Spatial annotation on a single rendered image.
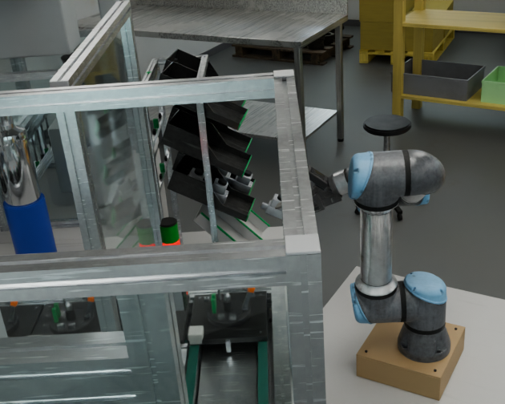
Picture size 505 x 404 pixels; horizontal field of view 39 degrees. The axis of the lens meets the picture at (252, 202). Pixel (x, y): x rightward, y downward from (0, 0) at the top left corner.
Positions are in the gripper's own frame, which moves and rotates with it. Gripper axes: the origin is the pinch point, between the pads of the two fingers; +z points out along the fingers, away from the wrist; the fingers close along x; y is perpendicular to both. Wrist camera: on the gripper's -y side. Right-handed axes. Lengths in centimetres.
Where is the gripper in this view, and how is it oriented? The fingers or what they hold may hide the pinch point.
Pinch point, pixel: (278, 201)
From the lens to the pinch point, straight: 237.7
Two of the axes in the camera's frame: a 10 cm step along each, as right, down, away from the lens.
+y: 4.7, 8.2, 3.3
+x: 1.8, -4.6, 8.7
